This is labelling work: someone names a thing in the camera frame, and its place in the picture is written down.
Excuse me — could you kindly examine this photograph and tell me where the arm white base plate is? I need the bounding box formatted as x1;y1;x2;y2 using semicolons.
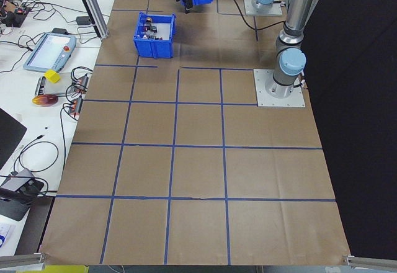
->
243;0;283;17
253;68;306;109

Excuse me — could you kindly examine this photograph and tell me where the black electronics box with wires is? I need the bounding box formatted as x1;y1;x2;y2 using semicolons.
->
2;4;32;28

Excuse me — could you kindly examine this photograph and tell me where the pile of push-button switches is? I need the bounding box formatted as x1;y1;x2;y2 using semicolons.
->
141;21;173;41

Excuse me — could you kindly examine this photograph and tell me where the black flat panel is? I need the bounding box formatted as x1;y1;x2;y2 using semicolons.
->
0;107;28;170

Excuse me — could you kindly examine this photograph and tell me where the black cover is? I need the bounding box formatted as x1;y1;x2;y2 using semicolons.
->
305;0;397;257

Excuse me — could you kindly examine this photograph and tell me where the aluminium profile bar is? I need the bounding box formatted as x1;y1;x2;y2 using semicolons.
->
342;253;397;273
0;252;49;273

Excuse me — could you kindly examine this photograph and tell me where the grey blue teach pendant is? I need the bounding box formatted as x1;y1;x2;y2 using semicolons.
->
23;32;78;73

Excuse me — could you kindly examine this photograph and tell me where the white blue box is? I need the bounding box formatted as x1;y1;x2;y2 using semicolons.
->
0;223;16;248

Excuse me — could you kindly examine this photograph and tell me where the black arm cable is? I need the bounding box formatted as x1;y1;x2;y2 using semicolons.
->
218;0;288;32

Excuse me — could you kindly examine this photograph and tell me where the thin black cable loop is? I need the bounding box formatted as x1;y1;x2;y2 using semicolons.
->
12;135;68;193

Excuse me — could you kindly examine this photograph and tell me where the white desk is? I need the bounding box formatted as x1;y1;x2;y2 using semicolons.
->
0;0;122;255

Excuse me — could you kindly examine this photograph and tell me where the yellow block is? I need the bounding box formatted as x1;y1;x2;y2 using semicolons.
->
43;69;61;84

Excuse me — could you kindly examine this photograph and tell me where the silver card device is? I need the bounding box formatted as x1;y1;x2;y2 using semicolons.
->
33;76;48;97

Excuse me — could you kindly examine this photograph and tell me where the red yellow toy fruit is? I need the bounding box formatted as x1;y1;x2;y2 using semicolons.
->
32;95;59;107

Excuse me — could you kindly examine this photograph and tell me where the blue bin with buttons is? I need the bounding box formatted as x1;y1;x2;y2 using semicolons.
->
133;11;177;60

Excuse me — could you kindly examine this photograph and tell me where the aluminium frame post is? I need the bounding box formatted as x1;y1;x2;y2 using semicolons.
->
70;0;110;40

